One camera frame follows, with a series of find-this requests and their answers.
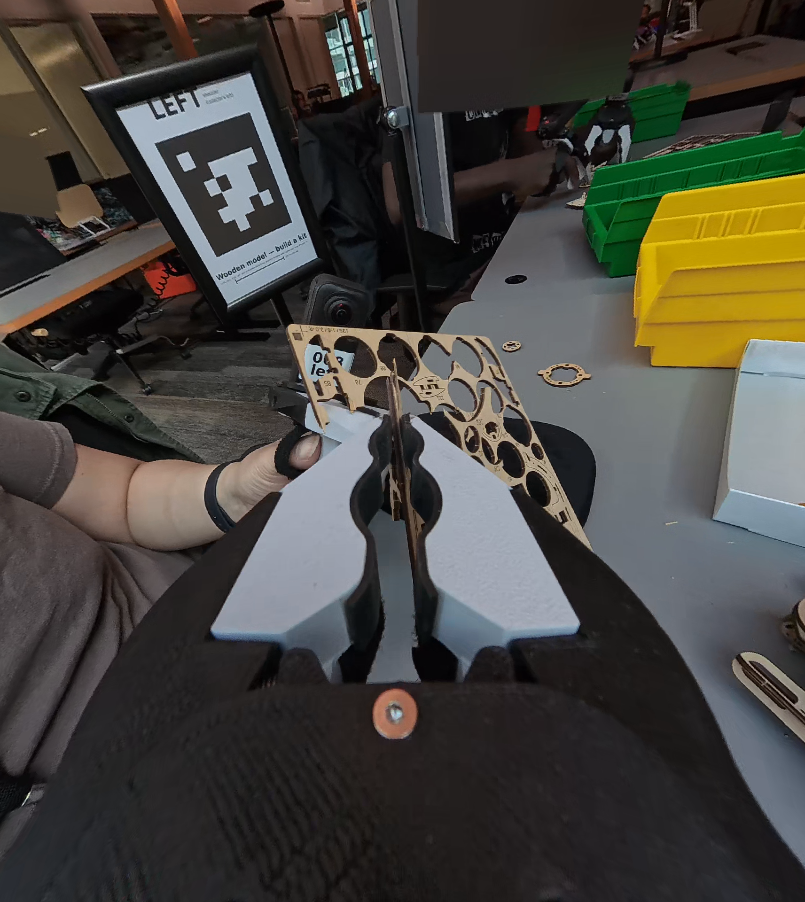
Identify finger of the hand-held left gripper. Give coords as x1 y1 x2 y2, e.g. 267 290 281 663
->
304 402 383 457

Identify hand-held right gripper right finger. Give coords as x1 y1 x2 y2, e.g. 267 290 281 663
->
402 414 581 683

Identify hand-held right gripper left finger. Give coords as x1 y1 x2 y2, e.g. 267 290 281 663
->
211 414 392 683

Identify wooden parts sheet round holes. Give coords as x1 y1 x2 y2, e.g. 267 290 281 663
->
286 324 592 551

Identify person's left forearm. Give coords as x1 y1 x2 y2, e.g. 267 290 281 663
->
50 437 234 551

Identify wooden submarine model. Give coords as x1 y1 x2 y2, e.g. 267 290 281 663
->
732 572 805 789

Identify person's left hand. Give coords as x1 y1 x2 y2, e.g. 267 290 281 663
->
222 431 323 526

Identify black wristband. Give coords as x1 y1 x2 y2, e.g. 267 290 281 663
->
203 458 237 534

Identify dark cloth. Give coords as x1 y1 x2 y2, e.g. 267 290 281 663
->
297 104 403 297

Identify black fabric pad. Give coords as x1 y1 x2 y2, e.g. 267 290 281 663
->
413 411 598 531

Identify framed marker sign on stand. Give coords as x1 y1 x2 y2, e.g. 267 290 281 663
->
81 48 329 339

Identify orange box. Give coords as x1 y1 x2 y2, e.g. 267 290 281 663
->
140 255 197 298

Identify silver framed panel on stand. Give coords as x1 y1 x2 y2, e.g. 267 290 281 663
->
370 0 461 332

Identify black office chair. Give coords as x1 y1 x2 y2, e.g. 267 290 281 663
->
8 288 195 396

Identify grey background table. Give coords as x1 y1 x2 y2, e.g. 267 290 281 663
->
631 34 805 105
0 220 178 341

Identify person's torso in shirt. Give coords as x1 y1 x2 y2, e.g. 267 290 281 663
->
0 395 262 902

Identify white cardboard box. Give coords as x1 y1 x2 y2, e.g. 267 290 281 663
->
712 338 805 558

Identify olive green jacket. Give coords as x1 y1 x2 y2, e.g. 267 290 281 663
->
0 317 206 466

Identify green plastic bin stack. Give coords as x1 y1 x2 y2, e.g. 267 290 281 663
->
582 125 805 277

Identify yellow plastic bin stack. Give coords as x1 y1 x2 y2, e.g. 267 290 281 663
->
633 165 805 371

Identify wooden sheet with cutouts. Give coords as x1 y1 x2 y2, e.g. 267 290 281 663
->
645 132 738 159

